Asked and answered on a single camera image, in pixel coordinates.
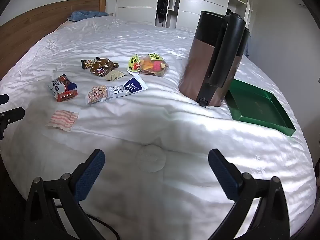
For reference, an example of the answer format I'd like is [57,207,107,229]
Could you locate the blue towel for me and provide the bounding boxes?
[68,10,109,22]

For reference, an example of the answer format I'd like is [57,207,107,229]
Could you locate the small red snack packet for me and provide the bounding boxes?
[57,90,78,103]

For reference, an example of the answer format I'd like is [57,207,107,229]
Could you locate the gold and navy cookie packet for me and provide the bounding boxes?
[81,58,98,69]

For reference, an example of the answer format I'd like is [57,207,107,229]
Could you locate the black cable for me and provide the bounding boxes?
[55,204,121,240]

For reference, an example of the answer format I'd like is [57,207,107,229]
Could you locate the green tray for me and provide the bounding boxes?
[225,78,297,137]

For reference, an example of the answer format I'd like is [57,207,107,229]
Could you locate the white and blue snack packet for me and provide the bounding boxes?
[87,77,148,105]

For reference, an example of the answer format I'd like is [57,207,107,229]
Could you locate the red striped white packet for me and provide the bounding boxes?
[46,110,79,132]

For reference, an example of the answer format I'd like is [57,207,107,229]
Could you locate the white wardrobe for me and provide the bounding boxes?
[116,0,253,32]

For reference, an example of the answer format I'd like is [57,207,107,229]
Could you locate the clear fruit snack bag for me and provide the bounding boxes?
[127,52,169,77]

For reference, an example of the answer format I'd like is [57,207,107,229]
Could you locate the small beige packet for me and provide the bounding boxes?
[105,70,127,81]

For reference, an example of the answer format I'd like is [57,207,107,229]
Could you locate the wooden headboard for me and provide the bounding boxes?
[0,0,107,80]

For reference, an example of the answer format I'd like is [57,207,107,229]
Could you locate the dark hanging clothes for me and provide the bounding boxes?
[156,0,173,27]

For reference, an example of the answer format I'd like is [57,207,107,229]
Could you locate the brown bread packet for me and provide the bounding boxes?
[90,58,119,77]

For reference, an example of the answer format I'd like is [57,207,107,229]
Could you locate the white quilted blanket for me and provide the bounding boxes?
[0,16,317,240]

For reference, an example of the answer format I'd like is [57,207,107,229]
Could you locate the brown and black kettle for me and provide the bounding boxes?
[178,11,250,108]

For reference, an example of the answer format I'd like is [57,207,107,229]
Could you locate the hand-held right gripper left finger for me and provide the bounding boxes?
[23,149,105,240]

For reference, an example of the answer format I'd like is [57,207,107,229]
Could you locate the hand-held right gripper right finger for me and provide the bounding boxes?
[208,149,297,240]

